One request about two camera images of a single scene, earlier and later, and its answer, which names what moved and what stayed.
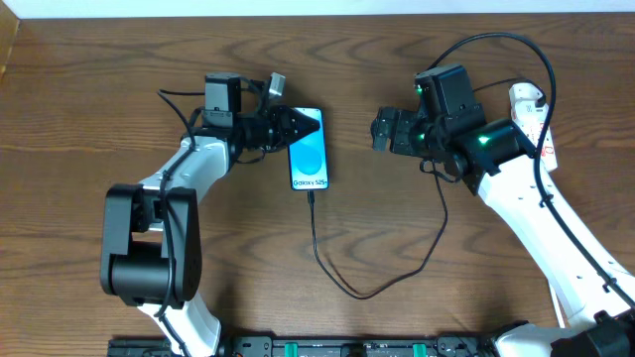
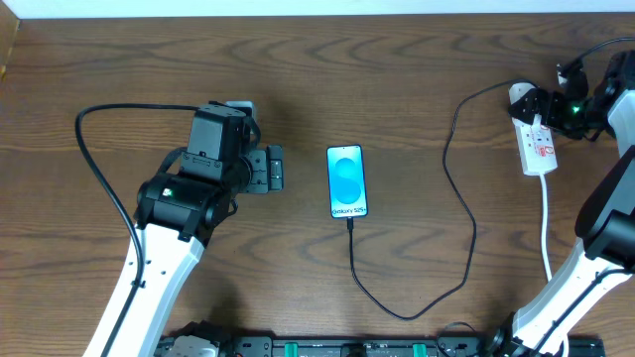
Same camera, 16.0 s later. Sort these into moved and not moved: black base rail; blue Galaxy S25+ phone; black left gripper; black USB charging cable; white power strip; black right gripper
Moved: black USB charging cable; black right gripper; black left gripper; blue Galaxy S25+ phone
Not moved: white power strip; black base rail
